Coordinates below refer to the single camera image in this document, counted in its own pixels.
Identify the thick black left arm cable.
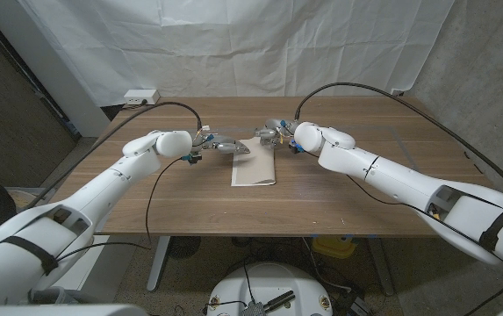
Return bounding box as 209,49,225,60
22,101,204,212

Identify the white power strip box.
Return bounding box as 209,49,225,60
123,89,161,106

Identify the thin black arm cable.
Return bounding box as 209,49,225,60
303,151,503,316
55,156,184,262

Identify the black tool on base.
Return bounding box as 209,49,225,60
264,289,297,313

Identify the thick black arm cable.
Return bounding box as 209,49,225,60
293,81,503,316
22,101,204,212

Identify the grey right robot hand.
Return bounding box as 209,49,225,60
254,118,300,148

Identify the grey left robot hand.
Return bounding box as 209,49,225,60
196,131,251,155

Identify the black round floor fan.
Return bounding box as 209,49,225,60
167,235,202,260

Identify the white wrinkled backdrop sheet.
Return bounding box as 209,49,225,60
16,0,456,108

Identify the yellow object under table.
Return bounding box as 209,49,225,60
311,235,358,259

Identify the white table leg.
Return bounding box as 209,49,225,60
146,235,172,292

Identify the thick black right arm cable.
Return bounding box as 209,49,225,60
293,81,503,316

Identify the small white canvas paper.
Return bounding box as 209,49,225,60
230,136,277,188

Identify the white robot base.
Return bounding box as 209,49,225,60
205,262,334,316

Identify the grey table leg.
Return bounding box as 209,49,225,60
367,236,396,296

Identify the clear plastic storage bin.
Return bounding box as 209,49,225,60
7,186,57,210

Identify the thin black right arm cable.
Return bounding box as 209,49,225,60
303,151,503,316

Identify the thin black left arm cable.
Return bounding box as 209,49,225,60
55,156,184,262

